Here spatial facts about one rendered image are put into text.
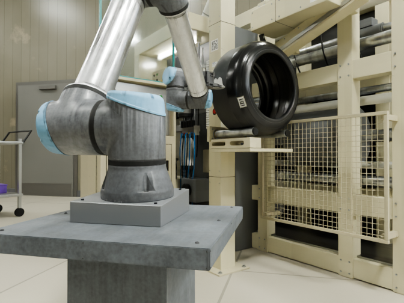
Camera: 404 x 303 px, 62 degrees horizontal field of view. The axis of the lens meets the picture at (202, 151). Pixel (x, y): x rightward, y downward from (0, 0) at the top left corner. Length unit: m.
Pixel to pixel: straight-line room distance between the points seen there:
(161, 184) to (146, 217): 0.10
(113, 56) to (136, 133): 0.34
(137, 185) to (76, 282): 0.27
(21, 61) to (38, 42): 0.51
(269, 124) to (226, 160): 0.43
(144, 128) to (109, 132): 0.09
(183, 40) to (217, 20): 1.03
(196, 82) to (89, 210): 0.87
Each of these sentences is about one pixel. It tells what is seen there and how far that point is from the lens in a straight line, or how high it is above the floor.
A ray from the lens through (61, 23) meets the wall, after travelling 7.21.
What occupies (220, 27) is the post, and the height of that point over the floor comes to 1.61.
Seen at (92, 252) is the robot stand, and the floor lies 0.58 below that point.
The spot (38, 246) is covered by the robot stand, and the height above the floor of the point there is 0.58.
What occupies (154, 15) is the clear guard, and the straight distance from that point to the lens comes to 2.52.
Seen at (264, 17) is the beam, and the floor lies 1.69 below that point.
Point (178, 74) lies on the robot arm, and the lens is 1.68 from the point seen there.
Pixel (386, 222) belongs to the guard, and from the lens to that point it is 2.03.
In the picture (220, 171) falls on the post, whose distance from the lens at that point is 2.21.
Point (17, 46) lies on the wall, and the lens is 7.68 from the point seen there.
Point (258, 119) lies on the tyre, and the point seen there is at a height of 0.97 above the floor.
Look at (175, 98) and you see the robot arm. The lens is 1.66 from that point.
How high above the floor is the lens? 0.76
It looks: 1 degrees up
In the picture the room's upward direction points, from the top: straight up
